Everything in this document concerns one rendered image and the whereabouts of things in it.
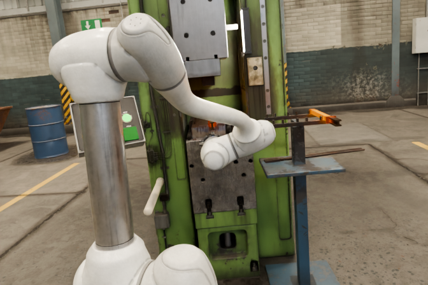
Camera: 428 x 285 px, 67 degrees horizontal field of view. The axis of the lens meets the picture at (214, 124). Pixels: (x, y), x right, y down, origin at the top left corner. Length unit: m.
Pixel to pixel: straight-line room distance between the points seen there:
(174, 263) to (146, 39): 0.52
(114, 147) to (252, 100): 1.31
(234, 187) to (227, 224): 0.24
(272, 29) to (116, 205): 1.49
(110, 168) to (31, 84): 8.69
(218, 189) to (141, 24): 1.36
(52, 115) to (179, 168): 4.38
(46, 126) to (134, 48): 5.57
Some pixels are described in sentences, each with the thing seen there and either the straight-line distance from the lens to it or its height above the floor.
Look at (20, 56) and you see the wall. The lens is 9.60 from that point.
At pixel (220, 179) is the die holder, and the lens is 1.91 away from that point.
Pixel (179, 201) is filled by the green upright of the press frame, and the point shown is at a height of 0.47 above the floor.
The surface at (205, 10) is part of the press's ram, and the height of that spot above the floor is 1.63.
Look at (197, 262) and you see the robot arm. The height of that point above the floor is 0.86.
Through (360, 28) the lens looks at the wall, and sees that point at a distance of 8.28.
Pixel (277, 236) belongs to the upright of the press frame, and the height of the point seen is 0.16.
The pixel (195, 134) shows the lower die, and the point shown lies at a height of 0.94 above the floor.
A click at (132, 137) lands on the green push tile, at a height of 0.99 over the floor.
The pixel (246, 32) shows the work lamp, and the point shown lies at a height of 1.50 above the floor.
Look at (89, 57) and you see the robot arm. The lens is 0.80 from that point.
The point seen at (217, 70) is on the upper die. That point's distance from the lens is 1.85.
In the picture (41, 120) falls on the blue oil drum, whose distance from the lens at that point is 6.25.
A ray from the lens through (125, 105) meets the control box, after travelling 1.85.
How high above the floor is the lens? 1.32
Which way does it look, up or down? 10 degrees down
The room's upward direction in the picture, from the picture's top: 5 degrees counter-clockwise
